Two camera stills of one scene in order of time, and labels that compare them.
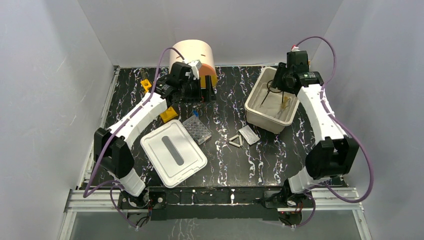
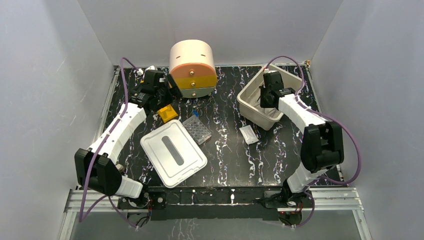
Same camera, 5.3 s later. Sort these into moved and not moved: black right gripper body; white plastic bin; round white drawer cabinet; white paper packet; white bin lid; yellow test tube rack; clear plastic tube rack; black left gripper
Moved: white plastic bin; black right gripper body; black left gripper
Not moved: yellow test tube rack; clear plastic tube rack; white bin lid; white paper packet; round white drawer cabinet
